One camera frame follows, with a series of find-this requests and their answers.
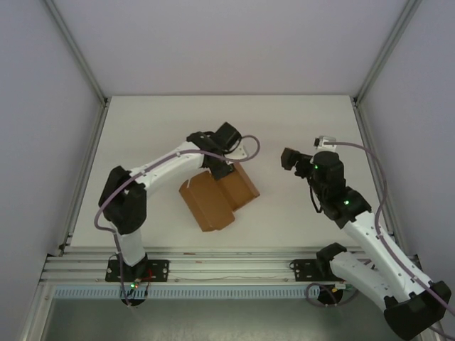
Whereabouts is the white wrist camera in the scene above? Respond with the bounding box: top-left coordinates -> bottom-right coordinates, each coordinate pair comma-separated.
227,144 -> 249,161
314,134 -> 337,148

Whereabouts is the aluminium table side rail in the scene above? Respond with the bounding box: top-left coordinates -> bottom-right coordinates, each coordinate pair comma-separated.
351,99 -> 417,257
48,101 -> 109,257

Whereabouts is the aluminium frame post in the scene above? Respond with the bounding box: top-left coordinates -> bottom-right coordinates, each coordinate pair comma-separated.
353,0 -> 423,103
43,0 -> 109,104

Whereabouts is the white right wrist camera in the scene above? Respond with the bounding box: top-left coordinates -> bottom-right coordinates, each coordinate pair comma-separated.
314,134 -> 337,148

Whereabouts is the slotted grey cable duct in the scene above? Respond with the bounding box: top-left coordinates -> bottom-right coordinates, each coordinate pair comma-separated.
53,286 -> 321,300

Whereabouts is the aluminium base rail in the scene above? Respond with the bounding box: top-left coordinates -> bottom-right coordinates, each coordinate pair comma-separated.
38,247 -> 427,285

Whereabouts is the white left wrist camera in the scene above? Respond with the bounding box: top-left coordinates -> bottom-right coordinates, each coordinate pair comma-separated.
227,144 -> 249,161

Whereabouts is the brown cardboard paper box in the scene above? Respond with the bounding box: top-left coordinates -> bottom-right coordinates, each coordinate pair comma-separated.
178,162 -> 261,234

